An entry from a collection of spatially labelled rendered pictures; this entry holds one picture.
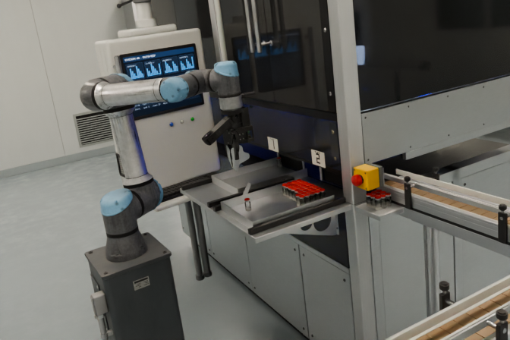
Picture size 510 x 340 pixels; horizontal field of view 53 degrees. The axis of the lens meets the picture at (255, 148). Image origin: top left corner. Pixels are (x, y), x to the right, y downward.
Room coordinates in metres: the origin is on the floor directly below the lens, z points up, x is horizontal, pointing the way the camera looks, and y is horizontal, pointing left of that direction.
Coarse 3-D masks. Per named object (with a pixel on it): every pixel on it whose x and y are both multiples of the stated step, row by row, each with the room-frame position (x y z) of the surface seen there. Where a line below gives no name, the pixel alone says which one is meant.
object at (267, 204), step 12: (252, 192) 1.89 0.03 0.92; (264, 192) 1.91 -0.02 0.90; (276, 192) 1.93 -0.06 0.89; (228, 204) 1.84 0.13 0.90; (240, 204) 1.86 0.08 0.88; (252, 204) 1.84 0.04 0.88; (264, 204) 1.83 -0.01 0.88; (276, 204) 1.81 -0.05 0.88; (288, 204) 1.79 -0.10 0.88; (312, 204) 1.70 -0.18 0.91; (240, 216) 1.68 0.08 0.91; (252, 216) 1.72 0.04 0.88; (264, 216) 1.71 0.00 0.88; (276, 216) 1.64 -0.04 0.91
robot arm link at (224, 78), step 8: (216, 64) 1.64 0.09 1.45; (224, 64) 1.62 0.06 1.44; (232, 64) 1.63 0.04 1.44; (216, 72) 1.63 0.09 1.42; (224, 72) 1.62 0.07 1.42; (232, 72) 1.62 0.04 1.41; (216, 80) 1.63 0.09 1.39; (224, 80) 1.62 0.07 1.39; (232, 80) 1.62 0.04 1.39; (216, 88) 1.64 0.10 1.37; (224, 88) 1.62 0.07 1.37; (232, 88) 1.62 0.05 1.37; (240, 88) 1.64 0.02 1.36; (224, 96) 1.62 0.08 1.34; (232, 96) 1.62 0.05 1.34
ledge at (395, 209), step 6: (360, 204) 1.71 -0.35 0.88; (366, 204) 1.70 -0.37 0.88; (360, 210) 1.68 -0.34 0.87; (366, 210) 1.65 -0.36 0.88; (372, 210) 1.64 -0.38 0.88; (378, 210) 1.64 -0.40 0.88; (384, 210) 1.63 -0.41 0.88; (390, 210) 1.62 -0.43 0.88; (396, 210) 1.62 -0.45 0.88; (402, 210) 1.63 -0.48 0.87; (372, 216) 1.62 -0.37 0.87; (378, 216) 1.60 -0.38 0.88; (384, 216) 1.60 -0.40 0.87; (390, 216) 1.61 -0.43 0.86
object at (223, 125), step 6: (222, 120) 1.65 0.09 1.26; (228, 120) 1.62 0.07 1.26; (216, 126) 1.63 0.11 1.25; (222, 126) 1.61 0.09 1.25; (228, 126) 1.62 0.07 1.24; (210, 132) 1.62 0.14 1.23; (216, 132) 1.60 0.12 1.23; (222, 132) 1.61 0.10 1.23; (204, 138) 1.61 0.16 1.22; (210, 138) 1.59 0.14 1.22; (216, 138) 1.60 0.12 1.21; (210, 144) 1.59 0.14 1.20
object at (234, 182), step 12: (240, 168) 2.24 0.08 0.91; (252, 168) 2.27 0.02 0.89; (264, 168) 2.28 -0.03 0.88; (276, 168) 2.26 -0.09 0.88; (288, 168) 2.24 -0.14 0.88; (216, 180) 2.13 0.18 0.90; (228, 180) 2.18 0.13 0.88; (240, 180) 2.16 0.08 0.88; (252, 180) 2.14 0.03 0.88; (264, 180) 2.12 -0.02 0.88; (276, 180) 2.03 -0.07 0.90; (240, 192) 1.95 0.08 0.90
